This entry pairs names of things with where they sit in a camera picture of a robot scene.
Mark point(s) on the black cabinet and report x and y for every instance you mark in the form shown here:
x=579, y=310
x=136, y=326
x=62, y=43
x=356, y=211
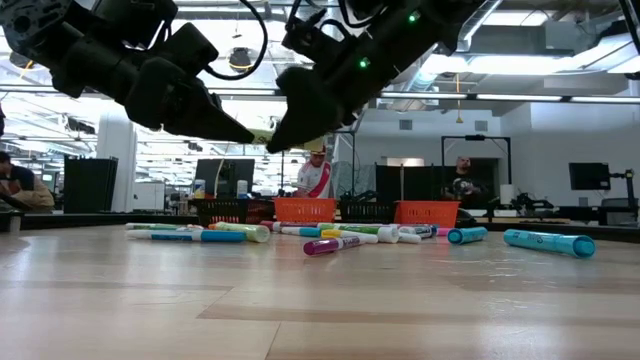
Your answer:
x=90, y=185

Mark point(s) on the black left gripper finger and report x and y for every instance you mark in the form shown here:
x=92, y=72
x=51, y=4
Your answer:
x=175, y=105

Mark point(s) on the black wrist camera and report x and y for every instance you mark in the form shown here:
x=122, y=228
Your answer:
x=310, y=40
x=135, y=20

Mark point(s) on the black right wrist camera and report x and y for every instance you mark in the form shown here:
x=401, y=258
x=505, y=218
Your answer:
x=310, y=40

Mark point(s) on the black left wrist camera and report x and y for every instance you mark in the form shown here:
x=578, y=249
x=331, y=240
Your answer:
x=135, y=20

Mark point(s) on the yellow capped white marker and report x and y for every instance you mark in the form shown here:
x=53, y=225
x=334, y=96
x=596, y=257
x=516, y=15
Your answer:
x=350, y=237

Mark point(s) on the purple capped Expo marker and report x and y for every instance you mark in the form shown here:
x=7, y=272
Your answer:
x=325, y=246

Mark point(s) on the black plastic mesh basket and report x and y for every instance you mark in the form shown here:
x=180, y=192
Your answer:
x=367, y=212
x=220, y=215

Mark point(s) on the dark blue capped white marker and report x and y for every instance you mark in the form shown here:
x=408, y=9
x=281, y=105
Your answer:
x=422, y=231

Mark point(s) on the lime green highlighter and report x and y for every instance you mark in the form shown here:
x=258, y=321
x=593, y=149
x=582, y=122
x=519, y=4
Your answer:
x=245, y=232

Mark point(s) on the black background robot arm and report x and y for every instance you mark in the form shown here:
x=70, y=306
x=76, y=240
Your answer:
x=360, y=196
x=530, y=202

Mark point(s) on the thin green marker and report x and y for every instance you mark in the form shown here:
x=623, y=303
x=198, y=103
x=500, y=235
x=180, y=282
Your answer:
x=160, y=226

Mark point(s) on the black partition panel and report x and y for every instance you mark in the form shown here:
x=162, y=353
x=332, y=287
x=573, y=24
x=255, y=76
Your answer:
x=390, y=185

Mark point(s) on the black frame stand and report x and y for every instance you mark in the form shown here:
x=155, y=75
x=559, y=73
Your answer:
x=475, y=137

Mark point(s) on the orange plastic mesh basket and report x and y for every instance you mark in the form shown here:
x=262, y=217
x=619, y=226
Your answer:
x=430, y=215
x=305, y=210

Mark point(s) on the light blue capped white marker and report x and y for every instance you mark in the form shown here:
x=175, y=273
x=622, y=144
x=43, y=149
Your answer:
x=220, y=236

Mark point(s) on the person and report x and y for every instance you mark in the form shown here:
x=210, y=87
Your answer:
x=464, y=186
x=315, y=180
x=25, y=192

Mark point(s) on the pale yellow highlighter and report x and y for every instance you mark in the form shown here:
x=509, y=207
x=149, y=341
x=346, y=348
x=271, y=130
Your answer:
x=261, y=136

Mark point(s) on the light blue highlighter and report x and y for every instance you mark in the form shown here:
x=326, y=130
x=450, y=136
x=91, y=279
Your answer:
x=545, y=242
x=465, y=236

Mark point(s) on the black ceiling spotlight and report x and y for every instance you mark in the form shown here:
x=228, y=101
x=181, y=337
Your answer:
x=240, y=60

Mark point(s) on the black computer monitor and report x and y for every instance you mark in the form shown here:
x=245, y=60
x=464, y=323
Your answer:
x=225, y=175
x=590, y=176

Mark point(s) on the green Expo marker lime cap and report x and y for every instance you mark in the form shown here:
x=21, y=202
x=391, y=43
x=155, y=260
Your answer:
x=387, y=235

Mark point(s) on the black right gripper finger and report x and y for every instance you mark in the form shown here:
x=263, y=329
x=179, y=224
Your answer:
x=310, y=110

